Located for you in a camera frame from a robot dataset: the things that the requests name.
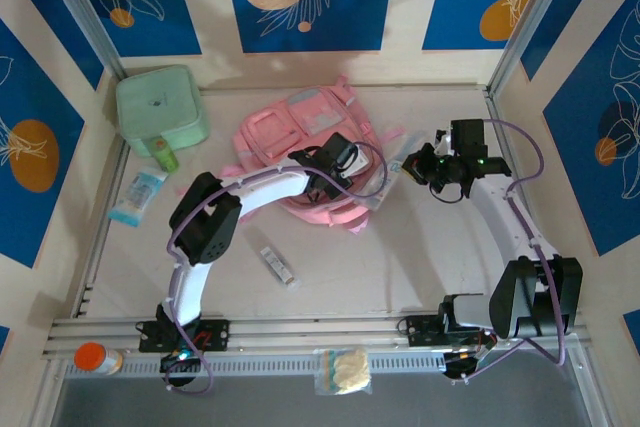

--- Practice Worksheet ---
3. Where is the pink student backpack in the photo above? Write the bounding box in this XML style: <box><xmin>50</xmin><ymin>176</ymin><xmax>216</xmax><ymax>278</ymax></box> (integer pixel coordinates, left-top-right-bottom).
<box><xmin>177</xmin><ymin>75</ymin><xmax>405</xmax><ymax>236</ymax></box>

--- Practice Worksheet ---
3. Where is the small white packaged tube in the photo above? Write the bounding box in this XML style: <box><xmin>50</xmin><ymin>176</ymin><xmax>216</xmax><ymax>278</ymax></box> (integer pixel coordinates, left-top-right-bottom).
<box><xmin>258</xmin><ymin>245</ymin><xmax>302</xmax><ymax>291</ymax></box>

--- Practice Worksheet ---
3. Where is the light blue tissue pack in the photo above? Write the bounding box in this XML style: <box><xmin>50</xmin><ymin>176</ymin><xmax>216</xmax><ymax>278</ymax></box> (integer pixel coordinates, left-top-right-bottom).
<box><xmin>108</xmin><ymin>166</ymin><xmax>170</xmax><ymax>228</ymax></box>

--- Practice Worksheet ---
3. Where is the mint green square lunch bag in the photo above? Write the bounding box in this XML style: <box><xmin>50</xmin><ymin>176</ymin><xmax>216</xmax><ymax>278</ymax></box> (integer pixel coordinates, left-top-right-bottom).
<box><xmin>115</xmin><ymin>65</ymin><xmax>210</xmax><ymax>158</ymax></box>

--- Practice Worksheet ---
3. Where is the bag of white snacks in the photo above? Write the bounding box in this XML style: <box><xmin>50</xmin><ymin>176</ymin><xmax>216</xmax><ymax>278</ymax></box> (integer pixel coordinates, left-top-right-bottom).
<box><xmin>313</xmin><ymin>345</ymin><xmax>374</xmax><ymax>397</ymax></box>

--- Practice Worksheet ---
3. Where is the small green bottle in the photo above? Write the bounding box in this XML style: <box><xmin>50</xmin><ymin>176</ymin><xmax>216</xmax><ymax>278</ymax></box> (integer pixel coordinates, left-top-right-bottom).
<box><xmin>151</xmin><ymin>137</ymin><xmax>180</xmax><ymax>172</ymax></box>

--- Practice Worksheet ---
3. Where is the bottle with orange lid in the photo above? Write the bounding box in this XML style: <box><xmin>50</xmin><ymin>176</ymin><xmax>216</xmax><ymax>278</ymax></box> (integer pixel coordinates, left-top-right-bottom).
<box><xmin>73</xmin><ymin>342</ymin><xmax>124</xmax><ymax>377</ymax></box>

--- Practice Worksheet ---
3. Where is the aluminium table side rail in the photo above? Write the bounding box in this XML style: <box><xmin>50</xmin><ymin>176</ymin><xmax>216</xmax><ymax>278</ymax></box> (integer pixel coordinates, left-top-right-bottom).
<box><xmin>69</xmin><ymin>139</ymin><xmax>129</xmax><ymax>318</ymax></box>
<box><xmin>484</xmin><ymin>89</ymin><xmax>566</xmax><ymax>309</ymax></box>

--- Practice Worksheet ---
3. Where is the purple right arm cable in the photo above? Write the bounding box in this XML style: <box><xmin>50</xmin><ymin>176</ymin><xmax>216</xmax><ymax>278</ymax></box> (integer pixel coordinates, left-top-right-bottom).
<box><xmin>439</xmin><ymin>118</ymin><xmax>569</xmax><ymax>386</ymax></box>

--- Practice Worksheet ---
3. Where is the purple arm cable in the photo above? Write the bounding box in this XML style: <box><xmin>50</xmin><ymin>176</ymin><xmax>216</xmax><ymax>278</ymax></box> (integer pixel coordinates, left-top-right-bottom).
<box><xmin>166</xmin><ymin>140</ymin><xmax>389</xmax><ymax>397</ymax></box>
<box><xmin>439</xmin><ymin>118</ymin><xmax>569</xmax><ymax>386</ymax></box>

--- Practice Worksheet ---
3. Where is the aluminium frame rail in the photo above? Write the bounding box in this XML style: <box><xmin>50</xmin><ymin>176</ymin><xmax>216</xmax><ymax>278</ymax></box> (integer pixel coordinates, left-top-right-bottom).
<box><xmin>42</xmin><ymin>307</ymin><xmax>594</xmax><ymax>359</ymax></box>

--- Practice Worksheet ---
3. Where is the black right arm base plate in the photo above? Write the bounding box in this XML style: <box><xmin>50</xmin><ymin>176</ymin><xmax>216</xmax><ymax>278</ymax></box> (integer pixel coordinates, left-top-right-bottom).
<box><xmin>404</xmin><ymin>314</ymin><xmax>496</xmax><ymax>348</ymax></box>

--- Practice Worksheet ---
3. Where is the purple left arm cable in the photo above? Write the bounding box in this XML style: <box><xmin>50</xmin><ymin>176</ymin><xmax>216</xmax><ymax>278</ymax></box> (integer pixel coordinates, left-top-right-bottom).
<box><xmin>166</xmin><ymin>140</ymin><xmax>389</xmax><ymax>397</ymax></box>

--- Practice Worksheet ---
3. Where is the aluminium frame post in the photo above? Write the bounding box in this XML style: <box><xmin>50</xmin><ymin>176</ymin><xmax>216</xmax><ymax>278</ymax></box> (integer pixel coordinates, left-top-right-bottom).
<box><xmin>35</xmin><ymin>0</ymin><xmax>127</xmax><ymax>82</ymax></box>
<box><xmin>485</xmin><ymin>0</ymin><xmax>576</xmax><ymax>98</ymax></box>

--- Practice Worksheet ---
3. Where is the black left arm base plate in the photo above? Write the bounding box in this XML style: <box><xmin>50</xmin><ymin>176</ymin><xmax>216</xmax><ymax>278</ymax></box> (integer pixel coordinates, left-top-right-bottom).
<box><xmin>138</xmin><ymin>319</ymin><xmax>231</xmax><ymax>354</ymax></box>

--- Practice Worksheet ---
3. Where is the grey slotted cable duct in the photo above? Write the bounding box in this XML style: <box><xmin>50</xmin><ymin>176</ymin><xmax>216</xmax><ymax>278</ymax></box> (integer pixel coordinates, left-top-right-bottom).
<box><xmin>62</xmin><ymin>349</ymin><xmax>581</xmax><ymax>381</ymax></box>

